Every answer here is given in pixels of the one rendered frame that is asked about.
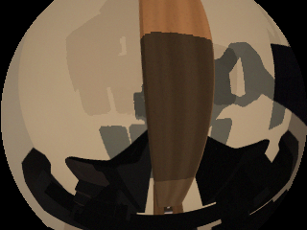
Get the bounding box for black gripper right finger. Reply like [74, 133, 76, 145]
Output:
[195, 135, 270, 206]

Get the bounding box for brown wooden post with slot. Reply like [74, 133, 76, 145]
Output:
[153, 189, 184, 215]

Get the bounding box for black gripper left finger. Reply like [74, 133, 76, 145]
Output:
[65, 129, 153, 212]

